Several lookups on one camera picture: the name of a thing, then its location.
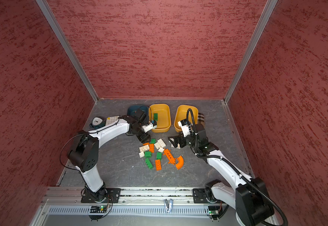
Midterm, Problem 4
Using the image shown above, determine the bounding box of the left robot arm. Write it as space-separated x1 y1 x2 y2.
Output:
65 109 157 202

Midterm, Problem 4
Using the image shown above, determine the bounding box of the cream lego brick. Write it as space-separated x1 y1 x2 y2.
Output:
139 145 150 152

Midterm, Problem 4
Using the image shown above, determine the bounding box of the plaid checkered box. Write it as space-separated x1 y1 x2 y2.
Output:
198 113 205 126

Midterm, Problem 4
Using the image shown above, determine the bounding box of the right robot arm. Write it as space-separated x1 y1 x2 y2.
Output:
168 124 289 226

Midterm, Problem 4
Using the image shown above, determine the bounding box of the green lego cube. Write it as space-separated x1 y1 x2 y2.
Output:
144 151 152 158
156 152 162 160

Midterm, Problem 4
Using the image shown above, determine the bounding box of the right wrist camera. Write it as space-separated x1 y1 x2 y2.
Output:
178 119 193 137

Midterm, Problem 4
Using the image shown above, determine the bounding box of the green long lego brick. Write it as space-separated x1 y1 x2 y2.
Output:
145 158 153 169

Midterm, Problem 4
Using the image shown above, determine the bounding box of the middle yellow container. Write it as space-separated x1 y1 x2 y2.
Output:
150 104 171 133

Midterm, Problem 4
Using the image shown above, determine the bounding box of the green lego cube right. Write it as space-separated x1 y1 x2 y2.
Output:
156 152 162 160

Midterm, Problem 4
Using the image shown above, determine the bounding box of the dark teal container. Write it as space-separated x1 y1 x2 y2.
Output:
127 105 150 117

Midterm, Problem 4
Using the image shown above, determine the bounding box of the beige calculator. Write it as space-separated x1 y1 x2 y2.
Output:
105 116 120 126

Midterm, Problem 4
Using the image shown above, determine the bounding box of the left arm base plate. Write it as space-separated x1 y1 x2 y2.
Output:
81 186 121 203

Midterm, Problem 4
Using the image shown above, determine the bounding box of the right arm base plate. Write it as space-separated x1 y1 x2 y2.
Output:
192 188 219 204

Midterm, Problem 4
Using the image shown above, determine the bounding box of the orange upright lego brick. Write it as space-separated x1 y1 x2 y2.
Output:
149 144 155 153

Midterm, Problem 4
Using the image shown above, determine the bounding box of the orange long lego beam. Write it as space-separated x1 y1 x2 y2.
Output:
163 149 176 165

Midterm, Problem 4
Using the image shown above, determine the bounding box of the orange 2x4 lego bottom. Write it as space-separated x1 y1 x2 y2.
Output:
155 159 162 171

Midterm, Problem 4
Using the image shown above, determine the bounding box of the small teal alarm clock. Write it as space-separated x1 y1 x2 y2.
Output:
90 117 106 130

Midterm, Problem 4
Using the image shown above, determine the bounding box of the yellow container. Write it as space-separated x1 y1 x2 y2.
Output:
150 104 171 133
174 105 199 132

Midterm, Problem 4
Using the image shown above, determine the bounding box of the white 2x4 lego brick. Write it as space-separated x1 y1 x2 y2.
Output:
157 139 166 148

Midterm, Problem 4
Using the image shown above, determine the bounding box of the white lego block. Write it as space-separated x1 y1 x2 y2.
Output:
154 142 161 149

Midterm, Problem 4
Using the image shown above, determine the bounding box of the orange curved lego piece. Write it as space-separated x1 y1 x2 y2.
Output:
175 156 184 170

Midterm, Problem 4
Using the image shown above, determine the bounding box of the right yellow container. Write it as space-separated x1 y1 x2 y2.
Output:
174 105 199 132

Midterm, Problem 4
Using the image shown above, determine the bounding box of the aluminium front rail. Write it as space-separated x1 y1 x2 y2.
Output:
41 186 270 205

